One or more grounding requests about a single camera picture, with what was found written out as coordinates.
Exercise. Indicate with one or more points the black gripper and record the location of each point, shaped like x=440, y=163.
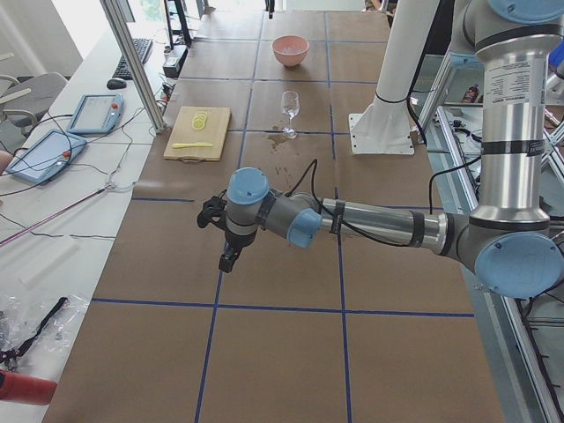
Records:
x=238, y=241

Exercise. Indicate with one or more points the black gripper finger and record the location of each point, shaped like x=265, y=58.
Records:
x=270, y=6

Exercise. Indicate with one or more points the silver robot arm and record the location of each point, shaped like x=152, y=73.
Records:
x=505, y=239

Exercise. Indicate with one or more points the clear ice cubes pile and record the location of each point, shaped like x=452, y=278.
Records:
x=290, y=50

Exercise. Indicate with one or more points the clear wine glass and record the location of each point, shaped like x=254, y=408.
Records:
x=290, y=106

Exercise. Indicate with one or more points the pink bowl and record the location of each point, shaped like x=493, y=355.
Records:
x=290, y=40

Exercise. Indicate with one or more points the black power box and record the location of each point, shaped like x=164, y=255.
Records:
x=174, y=61

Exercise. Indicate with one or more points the yellow plastic knife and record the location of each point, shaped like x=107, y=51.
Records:
x=192, y=145

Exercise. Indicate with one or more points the bamboo cutting board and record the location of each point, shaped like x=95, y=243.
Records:
x=214, y=132

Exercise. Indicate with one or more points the black computer mouse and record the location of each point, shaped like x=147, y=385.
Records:
x=116, y=84

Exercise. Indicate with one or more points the far blue teach pendant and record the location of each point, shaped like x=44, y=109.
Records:
x=96, y=115

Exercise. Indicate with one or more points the blue teach pendant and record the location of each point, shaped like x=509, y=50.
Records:
x=47, y=157
x=96, y=115

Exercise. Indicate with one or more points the near blue teach pendant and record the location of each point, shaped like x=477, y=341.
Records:
x=47, y=157

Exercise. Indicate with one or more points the clear plastic bag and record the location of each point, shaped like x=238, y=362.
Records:
x=43, y=326

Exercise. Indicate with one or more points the grey office chair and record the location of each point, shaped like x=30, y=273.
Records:
x=25, y=103

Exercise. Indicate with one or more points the aluminium frame post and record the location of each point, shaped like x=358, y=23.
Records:
x=119, y=27

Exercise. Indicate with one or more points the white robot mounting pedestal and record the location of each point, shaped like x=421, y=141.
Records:
x=383, y=128

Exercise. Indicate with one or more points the red black tool handle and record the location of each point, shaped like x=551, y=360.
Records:
x=25, y=389

